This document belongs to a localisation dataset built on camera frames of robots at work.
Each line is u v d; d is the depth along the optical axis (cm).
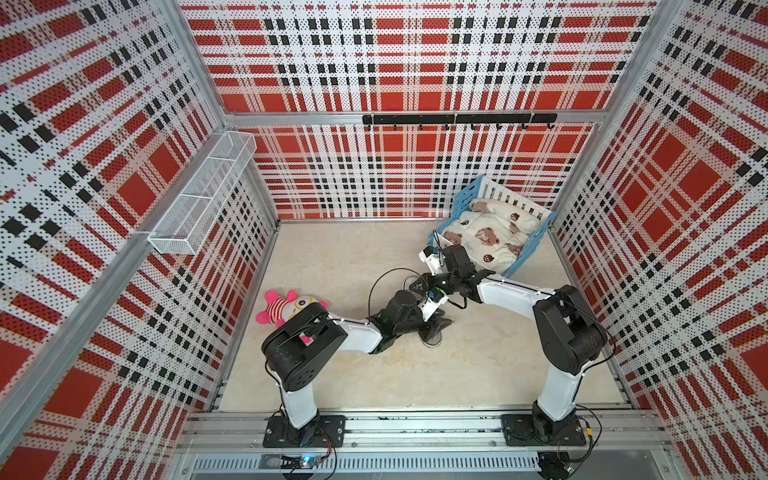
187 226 92
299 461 69
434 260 86
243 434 75
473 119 89
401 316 71
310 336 53
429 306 77
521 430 73
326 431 74
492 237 102
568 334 49
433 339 82
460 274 74
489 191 108
